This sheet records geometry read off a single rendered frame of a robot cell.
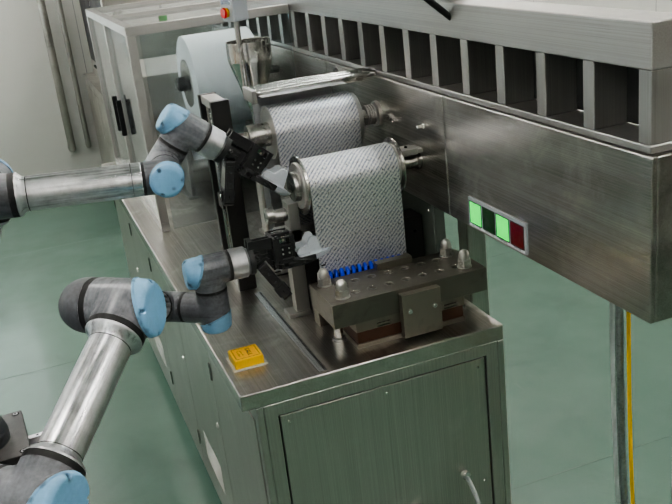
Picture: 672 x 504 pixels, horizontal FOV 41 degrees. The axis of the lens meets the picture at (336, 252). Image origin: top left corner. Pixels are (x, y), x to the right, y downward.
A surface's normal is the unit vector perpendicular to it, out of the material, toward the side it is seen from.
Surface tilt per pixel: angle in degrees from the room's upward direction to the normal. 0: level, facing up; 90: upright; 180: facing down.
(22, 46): 90
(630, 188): 90
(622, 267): 90
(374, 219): 90
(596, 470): 0
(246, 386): 0
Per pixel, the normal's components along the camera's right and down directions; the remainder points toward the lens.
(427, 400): 0.35, 0.29
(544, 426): -0.11, -0.93
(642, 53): -0.93, 0.22
